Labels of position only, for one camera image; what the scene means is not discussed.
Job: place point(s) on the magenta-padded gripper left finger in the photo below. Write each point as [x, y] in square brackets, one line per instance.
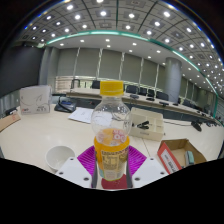
[74, 170]

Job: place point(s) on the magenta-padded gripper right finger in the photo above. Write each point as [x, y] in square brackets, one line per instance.
[149, 170]

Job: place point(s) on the clear yellow-capped drink bottle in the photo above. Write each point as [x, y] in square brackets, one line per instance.
[111, 156]

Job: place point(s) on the red-edged white pad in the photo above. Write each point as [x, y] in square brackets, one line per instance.
[169, 160]

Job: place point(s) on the beige desk tray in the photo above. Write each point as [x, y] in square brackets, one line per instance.
[150, 131]

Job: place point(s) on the open brown cardboard box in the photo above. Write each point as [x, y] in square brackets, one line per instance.
[180, 146]

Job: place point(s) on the green whiteboard eraser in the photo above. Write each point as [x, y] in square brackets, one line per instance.
[190, 157]

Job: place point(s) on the black stapler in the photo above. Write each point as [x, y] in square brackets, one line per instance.
[143, 125]

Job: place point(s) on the white paper sheet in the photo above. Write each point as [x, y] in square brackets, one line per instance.
[81, 115]

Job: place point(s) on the black desk microphone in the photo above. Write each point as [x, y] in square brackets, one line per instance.
[196, 126]

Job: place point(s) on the black desk telephone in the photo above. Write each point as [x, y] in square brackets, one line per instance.
[65, 105]

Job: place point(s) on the long curved conference desk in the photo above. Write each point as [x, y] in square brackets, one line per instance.
[83, 92]

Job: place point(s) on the white carton box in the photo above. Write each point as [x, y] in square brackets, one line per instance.
[35, 100]

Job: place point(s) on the brown paper envelope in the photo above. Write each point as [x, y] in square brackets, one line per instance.
[9, 120]

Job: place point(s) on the row of black office chairs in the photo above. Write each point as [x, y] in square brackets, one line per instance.
[132, 89]

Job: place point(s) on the group of ceiling lights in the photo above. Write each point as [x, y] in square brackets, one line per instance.
[103, 13]

